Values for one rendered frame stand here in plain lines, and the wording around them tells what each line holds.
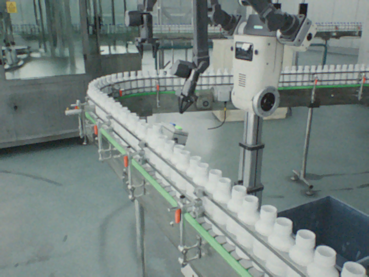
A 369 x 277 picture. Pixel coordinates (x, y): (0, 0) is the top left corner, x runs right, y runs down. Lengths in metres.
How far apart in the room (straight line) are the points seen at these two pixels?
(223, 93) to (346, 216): 1.64
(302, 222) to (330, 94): 2.12
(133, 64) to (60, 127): 2.56
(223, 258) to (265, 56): 1.02
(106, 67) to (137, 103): 3.71
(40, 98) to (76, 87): 0.42
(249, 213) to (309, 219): 0.56
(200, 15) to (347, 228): 0.97
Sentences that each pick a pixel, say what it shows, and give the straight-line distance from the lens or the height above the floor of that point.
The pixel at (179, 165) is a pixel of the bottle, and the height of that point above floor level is 1.13.
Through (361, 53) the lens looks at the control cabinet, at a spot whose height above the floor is 0.90.
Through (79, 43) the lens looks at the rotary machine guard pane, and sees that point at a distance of 4.43.
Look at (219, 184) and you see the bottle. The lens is 0.99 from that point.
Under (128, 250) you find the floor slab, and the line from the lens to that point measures 2.69.
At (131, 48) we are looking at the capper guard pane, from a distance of 6.64.
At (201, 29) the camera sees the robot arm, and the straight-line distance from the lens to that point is 1.47.
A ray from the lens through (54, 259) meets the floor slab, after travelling 2.73.
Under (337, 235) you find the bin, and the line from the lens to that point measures 1.51.
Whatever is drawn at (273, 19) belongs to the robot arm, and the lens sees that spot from 1.54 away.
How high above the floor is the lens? 1.61
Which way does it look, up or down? 20 degrees down
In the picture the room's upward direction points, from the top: straight up
